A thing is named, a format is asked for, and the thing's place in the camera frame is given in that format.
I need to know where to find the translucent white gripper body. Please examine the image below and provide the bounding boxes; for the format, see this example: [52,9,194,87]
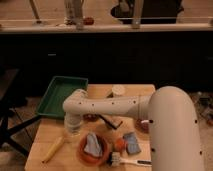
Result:
[64,114,82,135]

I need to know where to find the yellow banana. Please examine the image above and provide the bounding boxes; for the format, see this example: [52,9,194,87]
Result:
[42,137,65,163]

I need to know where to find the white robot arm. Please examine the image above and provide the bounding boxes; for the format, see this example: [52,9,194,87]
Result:
[63,86,205,171]

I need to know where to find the green plastic tray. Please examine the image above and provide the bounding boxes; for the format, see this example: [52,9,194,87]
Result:
[36,76,88,119]

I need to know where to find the brown grape bunch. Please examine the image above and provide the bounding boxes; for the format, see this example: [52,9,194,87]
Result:
[83,114,99,122]

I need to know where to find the grey blue crumpled cloth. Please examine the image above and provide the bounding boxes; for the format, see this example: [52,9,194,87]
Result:
[84,132,103,157]

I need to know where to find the orange clay plate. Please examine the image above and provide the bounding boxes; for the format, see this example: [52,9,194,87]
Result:
[76,132,109,166]

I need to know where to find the wooden block with black edge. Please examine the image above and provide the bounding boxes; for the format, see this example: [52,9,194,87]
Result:
[100,115,123,130]

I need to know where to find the small green object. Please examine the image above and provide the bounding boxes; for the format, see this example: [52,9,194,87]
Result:
[106,93,113,98]

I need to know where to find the small orange ball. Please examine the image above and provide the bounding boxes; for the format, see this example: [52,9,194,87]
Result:
[113,138,126,152]

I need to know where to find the white cup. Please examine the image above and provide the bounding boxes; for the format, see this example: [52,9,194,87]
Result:
[112,85,125,97]

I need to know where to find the white black dish brush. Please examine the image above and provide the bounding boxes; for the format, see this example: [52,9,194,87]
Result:
[107,152,152,167]

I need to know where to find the blue sponge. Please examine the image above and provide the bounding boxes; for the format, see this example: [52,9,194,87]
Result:
[123,132,141,155]

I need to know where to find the black stand left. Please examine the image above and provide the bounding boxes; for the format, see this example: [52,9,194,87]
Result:
[0,101,40,156]

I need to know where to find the dark red bowl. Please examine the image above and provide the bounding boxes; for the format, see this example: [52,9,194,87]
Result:
[136,120,149,133]

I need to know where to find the red object on counter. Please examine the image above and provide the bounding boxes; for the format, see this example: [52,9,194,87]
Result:
[83,17,94,25]

